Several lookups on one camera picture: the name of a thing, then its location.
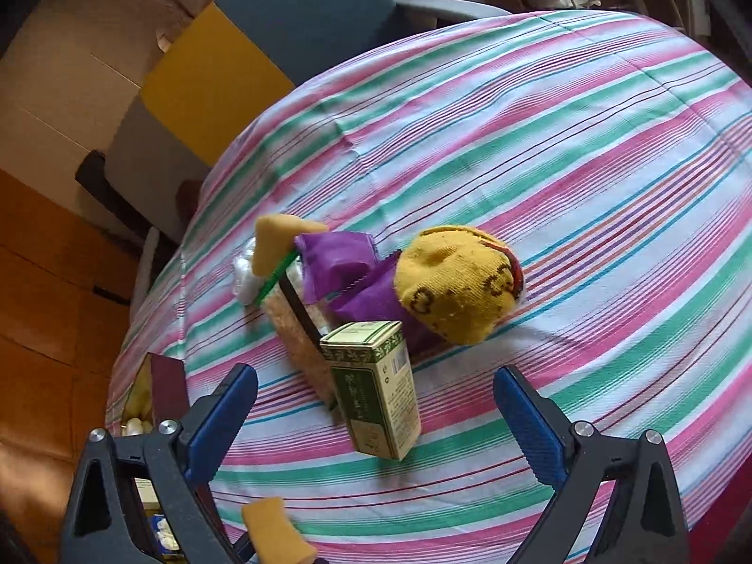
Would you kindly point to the yellow sponge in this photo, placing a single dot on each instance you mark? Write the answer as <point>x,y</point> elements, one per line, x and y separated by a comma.
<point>279,238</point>
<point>276,526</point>

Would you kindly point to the black rolled mat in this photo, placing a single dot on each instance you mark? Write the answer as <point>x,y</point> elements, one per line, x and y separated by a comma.
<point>111,188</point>

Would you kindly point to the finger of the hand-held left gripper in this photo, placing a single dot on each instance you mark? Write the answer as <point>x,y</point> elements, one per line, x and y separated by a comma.
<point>247,551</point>

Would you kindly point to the small white cotton pack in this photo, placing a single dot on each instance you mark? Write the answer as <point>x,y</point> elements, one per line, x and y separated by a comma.
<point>245,282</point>

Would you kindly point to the grey yellow blue chair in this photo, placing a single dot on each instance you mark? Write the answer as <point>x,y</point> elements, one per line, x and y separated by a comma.
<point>235,70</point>

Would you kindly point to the wooden wardrobe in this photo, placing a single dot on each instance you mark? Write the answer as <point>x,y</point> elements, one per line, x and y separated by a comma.
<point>53,305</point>

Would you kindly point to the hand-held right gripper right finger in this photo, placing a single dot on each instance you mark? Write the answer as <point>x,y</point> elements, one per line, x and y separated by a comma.
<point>529,417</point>

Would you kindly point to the clear snack packet green edge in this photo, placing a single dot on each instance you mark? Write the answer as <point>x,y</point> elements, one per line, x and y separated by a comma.
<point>276,308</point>

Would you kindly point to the striped tablecloth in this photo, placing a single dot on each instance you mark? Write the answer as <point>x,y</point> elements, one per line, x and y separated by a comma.
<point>558,158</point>

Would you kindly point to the yellow patterned sock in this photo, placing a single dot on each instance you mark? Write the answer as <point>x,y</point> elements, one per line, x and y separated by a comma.
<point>458,282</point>

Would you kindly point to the dark red bag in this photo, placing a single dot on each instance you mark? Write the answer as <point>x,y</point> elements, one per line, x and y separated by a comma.
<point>189,197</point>

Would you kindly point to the green tea box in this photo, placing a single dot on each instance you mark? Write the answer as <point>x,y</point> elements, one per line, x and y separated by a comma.
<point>370,393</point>

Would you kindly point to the purple packet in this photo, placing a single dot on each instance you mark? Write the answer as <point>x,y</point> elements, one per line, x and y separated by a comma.
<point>376,299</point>
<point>335,258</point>

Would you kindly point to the gold tin box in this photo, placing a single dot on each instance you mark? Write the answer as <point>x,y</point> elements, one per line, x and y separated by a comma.
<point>170,388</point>

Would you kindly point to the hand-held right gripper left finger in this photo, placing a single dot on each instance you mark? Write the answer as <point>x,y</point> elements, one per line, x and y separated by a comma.
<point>217,417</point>

